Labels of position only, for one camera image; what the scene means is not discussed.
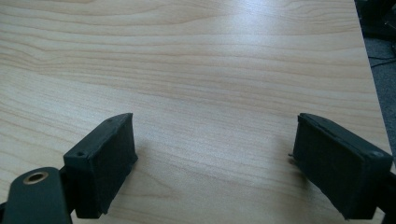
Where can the dark equipment base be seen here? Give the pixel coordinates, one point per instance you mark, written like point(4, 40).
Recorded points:
point(376, 17)

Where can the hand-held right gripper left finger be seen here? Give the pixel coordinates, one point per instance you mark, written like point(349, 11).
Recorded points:
point(99, 161)

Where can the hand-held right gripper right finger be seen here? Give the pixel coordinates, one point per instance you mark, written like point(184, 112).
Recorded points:
point(339, 168)

